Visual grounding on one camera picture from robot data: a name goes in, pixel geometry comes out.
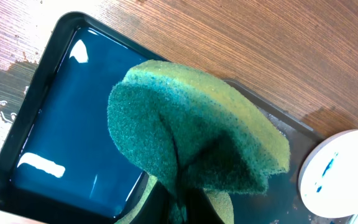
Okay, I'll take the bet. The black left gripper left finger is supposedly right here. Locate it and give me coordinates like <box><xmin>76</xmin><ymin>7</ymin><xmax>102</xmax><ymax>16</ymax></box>
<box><xmin>132</xmin><ymin>181</ymin><xmax>182</xmax><ymax>224</ymax></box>

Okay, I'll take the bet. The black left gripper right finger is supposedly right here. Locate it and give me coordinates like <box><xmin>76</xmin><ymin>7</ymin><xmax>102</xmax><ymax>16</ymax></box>
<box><xmin>185</xmin><ymin>189</ymin><xmax>224</xmax><ymax>224</ymax></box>

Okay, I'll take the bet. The green yellow scrub sponge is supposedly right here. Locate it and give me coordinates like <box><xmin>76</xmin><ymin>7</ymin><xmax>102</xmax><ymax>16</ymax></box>
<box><xmin>107</xmin><ymin>60</ymin><xmax>290</xmax><ymax>223</ymax></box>

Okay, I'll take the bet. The white plate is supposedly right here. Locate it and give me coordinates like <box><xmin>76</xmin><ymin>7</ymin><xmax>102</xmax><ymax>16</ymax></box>
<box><xmin>298</xmin><ymin>129</ymin><xmax>358</xmax><ymax>218</ymax></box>

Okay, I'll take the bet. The large dark serving tray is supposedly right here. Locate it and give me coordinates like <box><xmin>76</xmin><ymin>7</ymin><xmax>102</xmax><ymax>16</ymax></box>
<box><xmin>224</xmin><ymin>78</ymin><xmax>351</xmax><ymax>224</ymax></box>

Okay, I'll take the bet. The small black water tray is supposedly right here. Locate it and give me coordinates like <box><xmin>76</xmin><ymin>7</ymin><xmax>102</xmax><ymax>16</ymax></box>
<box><xmin>0</xmin><ymin>12</ymin><xmax>156</xmax><ymax>223</ymax></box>

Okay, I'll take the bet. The water puddle on table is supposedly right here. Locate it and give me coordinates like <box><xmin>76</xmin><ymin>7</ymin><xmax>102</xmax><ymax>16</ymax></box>
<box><xmin>0</xmin><ymin>61</ymin><xmax>38</xmax><ymax>123</ymax></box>

